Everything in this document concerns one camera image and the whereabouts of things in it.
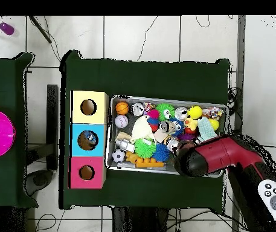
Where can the silver plastic toy truck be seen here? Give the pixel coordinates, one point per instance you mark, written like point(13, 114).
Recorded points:
point(124, 145)

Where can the crushed clear bottle blue label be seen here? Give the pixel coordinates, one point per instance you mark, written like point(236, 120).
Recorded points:
point(90, 137)

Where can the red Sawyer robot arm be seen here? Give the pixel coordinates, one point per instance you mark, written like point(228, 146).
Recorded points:
point(224, 152)

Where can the shallow metal mesh bin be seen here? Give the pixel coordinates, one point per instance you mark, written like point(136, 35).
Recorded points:
point(123, 99)

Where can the wooden box with three holes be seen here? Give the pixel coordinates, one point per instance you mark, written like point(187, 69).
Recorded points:
point(99, 116)

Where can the white toy baseball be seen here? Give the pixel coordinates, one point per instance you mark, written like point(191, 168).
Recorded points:
point(121, 121)

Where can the large green fuzzy eyed ball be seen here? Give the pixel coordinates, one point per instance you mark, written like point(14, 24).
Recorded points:
point(145, 148)

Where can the orange toy basketball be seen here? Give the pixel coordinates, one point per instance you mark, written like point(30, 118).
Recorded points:
point(122, 108)

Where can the small green fuzzy eyed ball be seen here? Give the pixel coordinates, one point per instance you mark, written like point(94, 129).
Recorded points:
point(164, 111)

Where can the black and white soccer ball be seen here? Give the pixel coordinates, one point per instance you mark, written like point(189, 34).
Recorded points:
point(118, 155)

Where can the blue fuzzy eyed ball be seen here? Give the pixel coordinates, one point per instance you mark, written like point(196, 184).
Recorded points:
point(180, 126)

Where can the purple spiky ball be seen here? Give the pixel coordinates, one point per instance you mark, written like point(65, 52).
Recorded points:
point(187, 137)

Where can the dark green tablecloth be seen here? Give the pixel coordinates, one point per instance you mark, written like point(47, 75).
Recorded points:
point(152, 77)
point(7, 181)

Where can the yellow smiley ball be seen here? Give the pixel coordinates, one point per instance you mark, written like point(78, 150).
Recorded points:
point(195, 112)

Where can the light blue cloth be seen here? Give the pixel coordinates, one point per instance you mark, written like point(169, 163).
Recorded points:
point(206, 128)

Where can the black rod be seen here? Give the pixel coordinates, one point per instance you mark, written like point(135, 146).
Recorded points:
point(41, 30)

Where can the purple bottle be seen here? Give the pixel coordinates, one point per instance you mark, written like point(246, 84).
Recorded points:
point(6, 28)

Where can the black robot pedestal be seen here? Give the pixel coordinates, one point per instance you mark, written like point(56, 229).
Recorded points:
point(137, 220)

